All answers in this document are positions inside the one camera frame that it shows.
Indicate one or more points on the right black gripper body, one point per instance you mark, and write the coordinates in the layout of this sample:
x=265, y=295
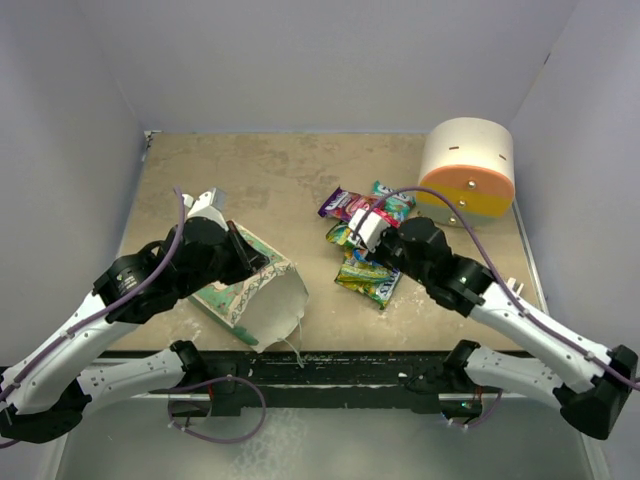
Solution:
x=388, y=250

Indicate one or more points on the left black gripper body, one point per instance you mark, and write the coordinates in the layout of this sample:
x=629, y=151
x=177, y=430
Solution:
x=231, y=265

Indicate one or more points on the green yellow candy packet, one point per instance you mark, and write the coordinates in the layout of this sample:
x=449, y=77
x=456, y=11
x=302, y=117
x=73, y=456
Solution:
x=375, y=282

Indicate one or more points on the green paper gift bag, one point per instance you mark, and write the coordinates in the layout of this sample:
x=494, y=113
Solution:
x=263, y=310

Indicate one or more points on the teal mint candy packet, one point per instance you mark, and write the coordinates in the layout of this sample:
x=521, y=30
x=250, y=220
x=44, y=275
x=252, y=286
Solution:
x=398, y=206

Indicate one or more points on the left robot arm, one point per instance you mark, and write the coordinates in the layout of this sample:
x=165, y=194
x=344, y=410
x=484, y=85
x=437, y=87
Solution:
x=50, y=392

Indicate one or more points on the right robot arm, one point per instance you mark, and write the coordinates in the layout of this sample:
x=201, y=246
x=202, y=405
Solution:
x=587, y=382

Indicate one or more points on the round mini drawer cabinet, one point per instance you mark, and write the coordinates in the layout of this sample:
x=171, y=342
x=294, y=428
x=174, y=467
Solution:
x=470, y=161

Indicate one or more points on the small white plastic block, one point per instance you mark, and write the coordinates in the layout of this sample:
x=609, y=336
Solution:
x=515, y=285

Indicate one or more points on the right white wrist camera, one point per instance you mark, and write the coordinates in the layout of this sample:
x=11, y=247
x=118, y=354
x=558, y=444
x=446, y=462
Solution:
x=366, y=228

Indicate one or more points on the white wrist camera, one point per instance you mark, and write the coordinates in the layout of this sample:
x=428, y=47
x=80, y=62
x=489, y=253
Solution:
x=366, y=228
x=208, y=205

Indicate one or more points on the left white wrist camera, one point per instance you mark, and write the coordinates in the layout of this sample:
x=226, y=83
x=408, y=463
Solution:
x=208, y=205

